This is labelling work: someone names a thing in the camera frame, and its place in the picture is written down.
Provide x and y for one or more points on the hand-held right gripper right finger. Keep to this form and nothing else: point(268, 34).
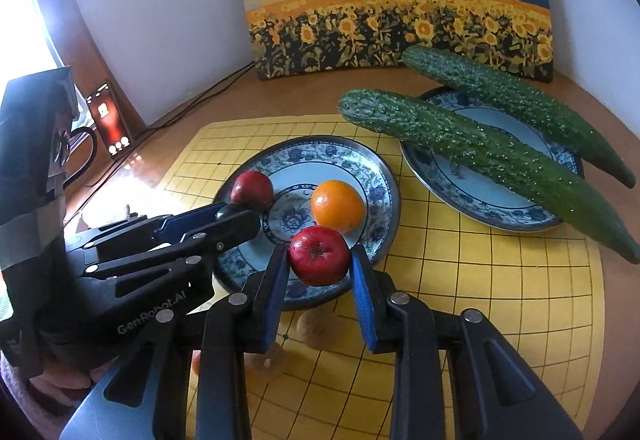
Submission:
point(363, 302)

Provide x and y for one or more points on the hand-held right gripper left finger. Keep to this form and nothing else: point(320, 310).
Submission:
point(276, 292)

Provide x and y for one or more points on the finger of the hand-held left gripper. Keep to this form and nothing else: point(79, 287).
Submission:
point(192, 220)
point(220, 235)

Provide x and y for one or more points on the dark red apple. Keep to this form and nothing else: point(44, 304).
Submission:
point(251, 190)

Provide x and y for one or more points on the blue floral plate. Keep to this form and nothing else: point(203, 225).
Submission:
point(500, 206)
point(295, 220)

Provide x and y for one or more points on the person's left forearm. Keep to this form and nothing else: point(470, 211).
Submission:
point(25, 405)

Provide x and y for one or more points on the person's left hand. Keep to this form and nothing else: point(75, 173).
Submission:
point(72, 379)

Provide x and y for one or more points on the brown potato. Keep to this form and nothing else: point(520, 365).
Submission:
point(318, 329)

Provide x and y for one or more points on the orange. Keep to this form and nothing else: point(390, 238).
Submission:
point(338, 206)

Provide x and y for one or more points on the smartphone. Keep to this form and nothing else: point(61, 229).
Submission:
point(108, 120)

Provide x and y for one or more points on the yellow grid board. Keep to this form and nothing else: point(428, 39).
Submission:
point(490, 300)

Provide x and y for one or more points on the green cucumber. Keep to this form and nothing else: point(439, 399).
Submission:
point(450, 136)
point(510, 95)

